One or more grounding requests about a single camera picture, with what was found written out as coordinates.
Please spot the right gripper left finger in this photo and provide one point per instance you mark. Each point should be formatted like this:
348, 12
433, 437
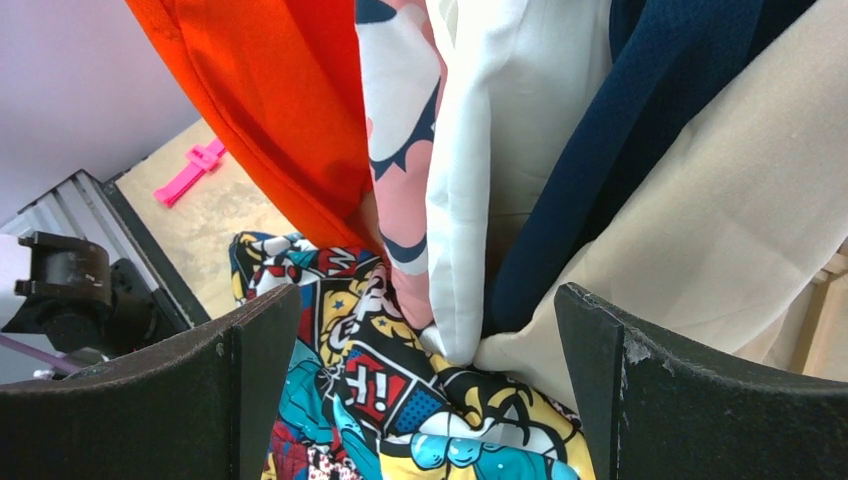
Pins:
198, 405

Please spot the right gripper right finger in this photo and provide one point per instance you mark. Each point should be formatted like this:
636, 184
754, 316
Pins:
658, 405

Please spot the colourful comic print shorts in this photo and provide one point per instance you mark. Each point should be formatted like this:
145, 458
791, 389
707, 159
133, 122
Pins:
362, 397

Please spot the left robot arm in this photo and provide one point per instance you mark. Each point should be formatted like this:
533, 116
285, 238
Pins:
67, 305

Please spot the beige shorts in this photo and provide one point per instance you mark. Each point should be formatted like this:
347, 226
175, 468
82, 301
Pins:
747, 205

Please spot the orange shorts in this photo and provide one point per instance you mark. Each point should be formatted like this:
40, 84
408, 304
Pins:
279, 83

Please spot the navy blue shorts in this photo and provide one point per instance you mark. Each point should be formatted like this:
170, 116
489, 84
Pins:
669, 60

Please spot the white shorts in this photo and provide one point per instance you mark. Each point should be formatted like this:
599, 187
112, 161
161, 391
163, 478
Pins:
519, 77

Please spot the pink patterned shorts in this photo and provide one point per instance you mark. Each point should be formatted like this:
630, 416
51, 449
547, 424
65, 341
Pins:
401, 72

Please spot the pink plastic clip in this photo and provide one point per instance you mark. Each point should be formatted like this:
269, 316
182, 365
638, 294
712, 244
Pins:
201, 160

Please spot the wooden clothes rack frame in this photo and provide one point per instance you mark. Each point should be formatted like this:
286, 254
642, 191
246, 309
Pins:
830, 285

